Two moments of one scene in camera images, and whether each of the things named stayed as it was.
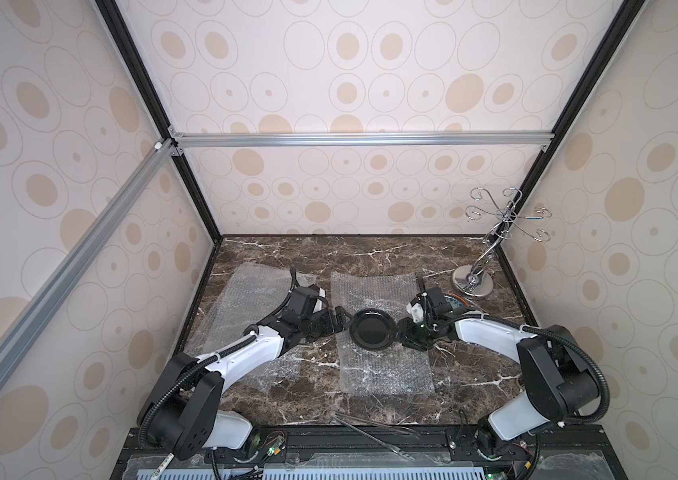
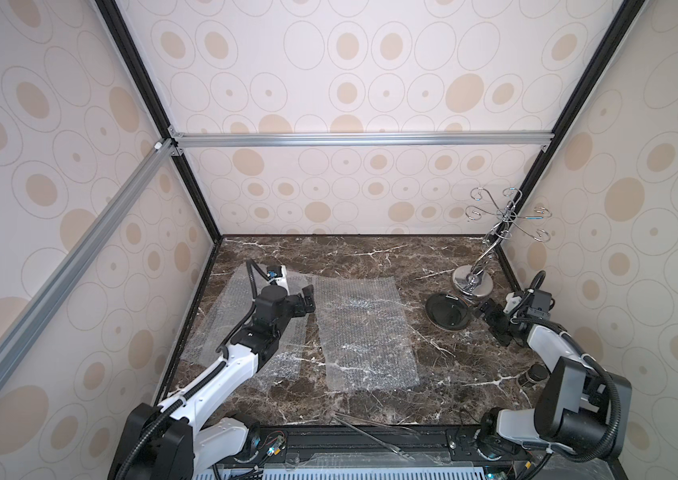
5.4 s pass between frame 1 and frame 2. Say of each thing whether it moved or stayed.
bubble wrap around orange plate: stayed
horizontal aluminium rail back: stayed
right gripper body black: moved
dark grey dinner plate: moved
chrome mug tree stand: stayed
